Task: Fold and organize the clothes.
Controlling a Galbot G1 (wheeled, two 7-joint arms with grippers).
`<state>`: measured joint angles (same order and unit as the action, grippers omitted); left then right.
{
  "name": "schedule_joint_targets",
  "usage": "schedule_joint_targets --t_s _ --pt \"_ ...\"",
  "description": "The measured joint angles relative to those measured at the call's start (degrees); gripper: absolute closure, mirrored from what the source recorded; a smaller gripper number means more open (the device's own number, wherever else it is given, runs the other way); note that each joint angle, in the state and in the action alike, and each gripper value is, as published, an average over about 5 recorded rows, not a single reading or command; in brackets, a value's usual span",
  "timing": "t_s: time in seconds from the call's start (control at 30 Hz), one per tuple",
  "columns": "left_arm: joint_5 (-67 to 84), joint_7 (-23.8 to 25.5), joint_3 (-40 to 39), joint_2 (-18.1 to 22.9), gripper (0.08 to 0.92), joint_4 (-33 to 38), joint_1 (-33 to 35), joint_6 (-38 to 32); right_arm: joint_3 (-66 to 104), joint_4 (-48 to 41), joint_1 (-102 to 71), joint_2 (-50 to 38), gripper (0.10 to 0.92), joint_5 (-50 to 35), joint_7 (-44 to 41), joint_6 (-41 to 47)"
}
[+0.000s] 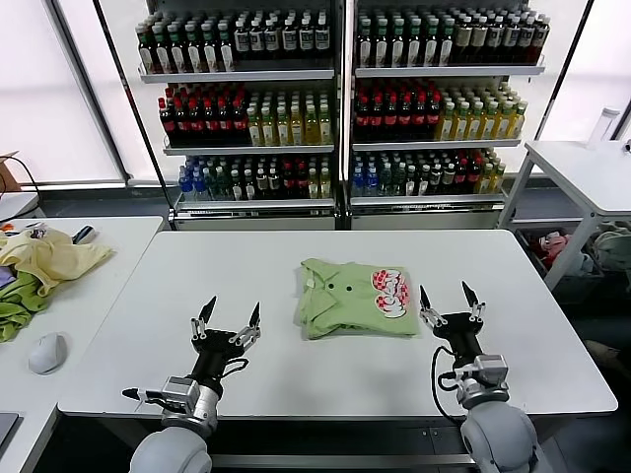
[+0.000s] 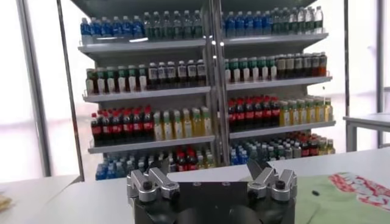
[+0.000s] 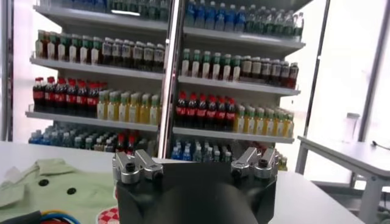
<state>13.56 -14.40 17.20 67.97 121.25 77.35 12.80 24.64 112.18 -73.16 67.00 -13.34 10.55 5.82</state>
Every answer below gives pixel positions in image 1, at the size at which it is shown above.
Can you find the white-cap black-label bottle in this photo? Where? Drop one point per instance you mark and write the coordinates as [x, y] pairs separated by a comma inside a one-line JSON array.
[[323, 42], [242, 42], [273, 42], [258, 42], [306, 42], [290, 42]]

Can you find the small white brown object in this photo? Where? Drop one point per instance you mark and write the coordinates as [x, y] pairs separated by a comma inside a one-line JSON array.
[[38, 231]]

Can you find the metal drinks shelf rack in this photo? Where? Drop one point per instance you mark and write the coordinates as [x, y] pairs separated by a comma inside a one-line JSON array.
[[443, 71], [246, 75]]

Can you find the grey laptop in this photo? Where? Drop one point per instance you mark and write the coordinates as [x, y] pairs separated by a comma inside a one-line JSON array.
[[7, 427]]

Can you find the small red-label dark bottle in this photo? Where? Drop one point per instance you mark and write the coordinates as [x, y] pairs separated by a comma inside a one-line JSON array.
[[474, 183], [461, 183], [301, 187], [288, 187]]

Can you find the blue-label water bottle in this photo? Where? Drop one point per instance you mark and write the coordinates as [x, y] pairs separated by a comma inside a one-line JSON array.
[[199, 187], [359, 183], [186, 187], [372, 183]]

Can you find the tan sneaker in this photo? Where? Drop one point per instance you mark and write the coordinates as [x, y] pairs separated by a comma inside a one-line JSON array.
[[604, 351]]

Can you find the dark blue small object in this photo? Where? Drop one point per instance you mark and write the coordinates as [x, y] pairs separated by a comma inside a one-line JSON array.
[[85, 233]]

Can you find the red-cap cola bottle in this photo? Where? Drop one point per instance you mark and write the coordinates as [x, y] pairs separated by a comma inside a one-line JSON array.
[[182, 123], [211, 123], [240, 123], [406, 120], [225, 123], [434, 120], [167, 123], [420, 120], [377, 120], [392, 120], [363, 120], [196, 123]]

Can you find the purple cloth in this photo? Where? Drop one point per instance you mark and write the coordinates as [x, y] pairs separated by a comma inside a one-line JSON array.
[[6, 277]]

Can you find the white computer mouse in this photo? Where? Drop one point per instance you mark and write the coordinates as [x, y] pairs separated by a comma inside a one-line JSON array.
[[48, 354]]

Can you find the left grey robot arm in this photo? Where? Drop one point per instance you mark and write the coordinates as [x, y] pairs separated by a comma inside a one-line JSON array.
[[172, 451]]

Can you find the clear green soda bottle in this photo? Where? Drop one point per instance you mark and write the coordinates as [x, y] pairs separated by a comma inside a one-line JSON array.
[[225, 187], [386, 183], [399, 183], [212, 187]]

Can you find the cardboard box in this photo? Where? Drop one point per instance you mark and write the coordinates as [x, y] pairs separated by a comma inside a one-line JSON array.
[[7, 172]]

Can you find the pale yellow garment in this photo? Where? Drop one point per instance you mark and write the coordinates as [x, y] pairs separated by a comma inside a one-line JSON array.
[[54, 258]]

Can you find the white rounded desk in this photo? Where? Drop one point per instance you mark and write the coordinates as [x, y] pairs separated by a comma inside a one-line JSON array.
[[15, 204]]

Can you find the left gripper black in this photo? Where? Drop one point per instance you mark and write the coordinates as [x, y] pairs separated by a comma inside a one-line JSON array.
[[217, 352]]

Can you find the dark bottle beige label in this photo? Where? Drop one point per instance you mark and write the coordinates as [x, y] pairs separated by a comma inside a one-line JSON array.
[[479, 44], [495, 44], [542, 44], [464, 44], [527, 44], [511, 44]]

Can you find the pale crumpled garment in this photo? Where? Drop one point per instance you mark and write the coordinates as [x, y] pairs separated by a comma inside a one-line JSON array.
[[611, 244]]

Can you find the green polo shirt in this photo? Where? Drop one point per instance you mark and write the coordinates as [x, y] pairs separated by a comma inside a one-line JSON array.
[[345, 305]]

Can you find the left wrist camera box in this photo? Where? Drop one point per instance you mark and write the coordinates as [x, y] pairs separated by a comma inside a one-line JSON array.
[[180, 393]]

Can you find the white metal-frame table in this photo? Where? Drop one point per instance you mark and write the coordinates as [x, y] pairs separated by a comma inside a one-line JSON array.
[[567, 162]]

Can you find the green-cap dark tea bottle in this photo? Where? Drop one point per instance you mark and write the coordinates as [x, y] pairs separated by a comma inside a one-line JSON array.
[[447, 49], [211, 54], [431, 49], [415, 49], [227, 54], [399, 49], [382, 49], [366, 49], [147, 54], [179, 54], [194, 54], [163, 54]]

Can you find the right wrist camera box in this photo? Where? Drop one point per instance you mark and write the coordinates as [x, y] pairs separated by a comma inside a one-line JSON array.
[[492, 369]]

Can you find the small dark white-label bottle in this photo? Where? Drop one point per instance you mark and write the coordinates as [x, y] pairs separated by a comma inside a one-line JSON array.
[[237, 187], [424, 183], [411, 183], [250, 187]]

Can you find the lime green garment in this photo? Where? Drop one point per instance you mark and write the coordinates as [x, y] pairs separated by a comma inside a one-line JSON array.
[[17, 308]]

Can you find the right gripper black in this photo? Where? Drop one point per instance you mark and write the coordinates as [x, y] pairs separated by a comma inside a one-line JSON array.
[[466, 337]]

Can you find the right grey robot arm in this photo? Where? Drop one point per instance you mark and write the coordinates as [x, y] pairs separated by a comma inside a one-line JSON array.
[[498, 438]]

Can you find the black storage bin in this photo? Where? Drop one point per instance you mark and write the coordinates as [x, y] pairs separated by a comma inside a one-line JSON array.
[[526, 242]]

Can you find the small orange object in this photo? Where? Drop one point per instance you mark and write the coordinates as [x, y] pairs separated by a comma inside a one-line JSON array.
[[6, 226]]

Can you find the pink red cloth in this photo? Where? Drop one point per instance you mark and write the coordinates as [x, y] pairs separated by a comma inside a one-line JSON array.
[[554, 244]]

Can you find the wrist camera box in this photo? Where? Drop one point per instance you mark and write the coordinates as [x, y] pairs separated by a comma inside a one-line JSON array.
[[180, 393], [492, 369]]

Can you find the small dark beige-label bottle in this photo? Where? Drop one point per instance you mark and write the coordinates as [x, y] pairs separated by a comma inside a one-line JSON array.
[[274, 187], [436, 183], [261, 187], [448, 183]]

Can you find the small yellow juice bottle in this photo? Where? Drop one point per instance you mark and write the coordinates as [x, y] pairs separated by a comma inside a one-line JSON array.
[[499, 183], [326, 187], [486, 183], [313, 187]]

